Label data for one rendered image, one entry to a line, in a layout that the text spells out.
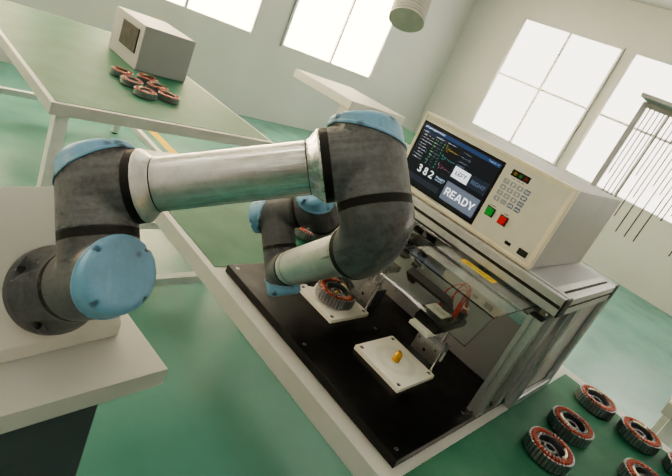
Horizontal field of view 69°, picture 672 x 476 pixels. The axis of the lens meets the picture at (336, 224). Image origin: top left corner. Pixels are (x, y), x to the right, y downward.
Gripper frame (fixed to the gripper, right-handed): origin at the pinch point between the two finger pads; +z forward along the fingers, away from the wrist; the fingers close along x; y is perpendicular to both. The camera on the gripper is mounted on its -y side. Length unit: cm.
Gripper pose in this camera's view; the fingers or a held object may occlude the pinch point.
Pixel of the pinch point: (342, 282)
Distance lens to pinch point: 130.4
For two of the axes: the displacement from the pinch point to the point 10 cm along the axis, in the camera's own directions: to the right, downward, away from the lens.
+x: -4.9, -5.9, 6.4
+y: 8.4, -5.3, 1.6
